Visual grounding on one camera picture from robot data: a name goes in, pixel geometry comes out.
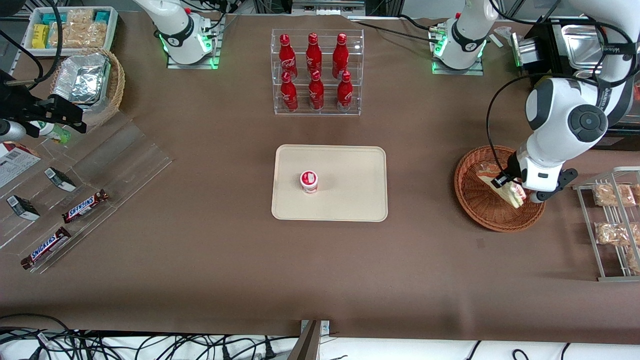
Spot white plastic bin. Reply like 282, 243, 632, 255
22, 6, 119, 57

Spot white barcode carton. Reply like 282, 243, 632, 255
0, 141, 42, 189

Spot clear cracker packet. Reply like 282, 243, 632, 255
48, 22, 108, 49
67, 9, 96, 26

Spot triangle sandwich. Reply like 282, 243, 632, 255
476, 162, 527, 209

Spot brown Snickers bar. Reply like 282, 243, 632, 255
61, 189, 109, 224
20, 226, 72, 271

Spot deep tan wicker basket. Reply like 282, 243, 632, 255
50, 47, 126, 128

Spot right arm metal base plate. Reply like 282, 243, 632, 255
166, 15, 222, 70

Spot brown table cover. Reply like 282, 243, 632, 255
0, 11, 640, 346

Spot red cola bottle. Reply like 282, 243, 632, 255
308, 70, 325, 111
332, 33, 349, 80
280, 71, 299, 113
336, 71, 354, 113
306, 33, 323, 76
278, 34, 298, 81

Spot grey wire rack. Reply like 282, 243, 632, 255
572, 166, 640, 282

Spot small black white box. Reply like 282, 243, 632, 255
6, 195, 41, 222
44, 167, 77, 193

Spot dark metal bar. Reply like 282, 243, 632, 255
287, 320, 322, 360

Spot clear acrylic display stand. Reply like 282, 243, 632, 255
0, 107, 174, 275

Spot shallow brown wicker basket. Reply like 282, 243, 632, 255
454, 145, 547, 233

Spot black appliance yellow panel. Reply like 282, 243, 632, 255
510, 17, 640, 151

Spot clear acrylic bottle rack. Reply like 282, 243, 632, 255
271, 28, 365, 117

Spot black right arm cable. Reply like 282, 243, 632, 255
17, 0, 64, 86

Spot steel tray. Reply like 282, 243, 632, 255
561, 24, 609, 71

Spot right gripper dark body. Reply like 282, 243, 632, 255
0, 70, 39, 124

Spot green white small bottle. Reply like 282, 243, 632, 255
30, 121, 72, 145

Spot beige plastic tray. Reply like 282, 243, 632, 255
271, 144, 389, 222

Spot silver foil tray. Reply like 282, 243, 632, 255
52, 53, 110, 105

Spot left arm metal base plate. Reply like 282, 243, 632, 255
431, 22, 485, 77

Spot tangled black cables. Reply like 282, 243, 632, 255
0, 313, 301, 360

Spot silver metal bracket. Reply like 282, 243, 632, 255
300, 320, 331, 337

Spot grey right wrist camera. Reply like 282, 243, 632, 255
0, 119, 27, 143

